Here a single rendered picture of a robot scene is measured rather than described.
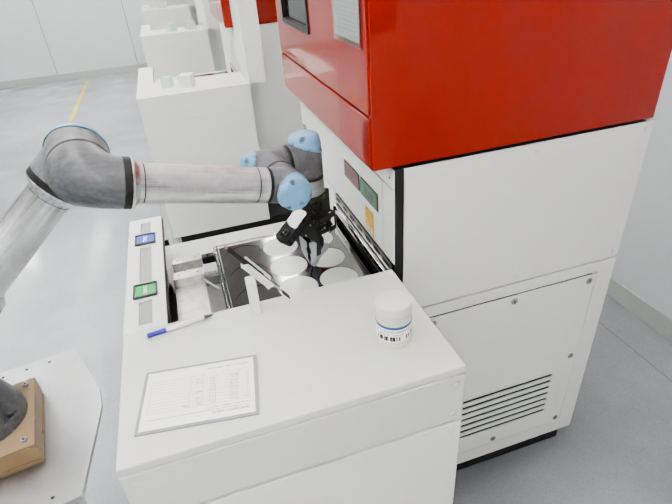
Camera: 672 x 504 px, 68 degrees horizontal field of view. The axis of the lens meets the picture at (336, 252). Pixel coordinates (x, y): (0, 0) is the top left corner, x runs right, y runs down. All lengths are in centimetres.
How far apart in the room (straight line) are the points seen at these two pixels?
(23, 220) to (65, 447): 46
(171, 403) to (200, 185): 40
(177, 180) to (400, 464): 71
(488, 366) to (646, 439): 85
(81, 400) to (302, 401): 56
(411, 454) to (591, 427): 125
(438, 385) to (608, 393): 149
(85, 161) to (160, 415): 46
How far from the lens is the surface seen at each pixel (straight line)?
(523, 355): 168
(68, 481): 115
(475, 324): 147
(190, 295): 138
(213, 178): 100
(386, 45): 102
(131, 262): 143
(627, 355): 261
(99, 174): 96
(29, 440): 118
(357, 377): 95
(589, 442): 221
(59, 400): 132
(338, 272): 133
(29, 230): 113
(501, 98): 118
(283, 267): 137
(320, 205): 129
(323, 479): 106
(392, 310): 94
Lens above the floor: 165
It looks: 32 degrees down
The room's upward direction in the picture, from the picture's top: 4 degrees counter-clockwise
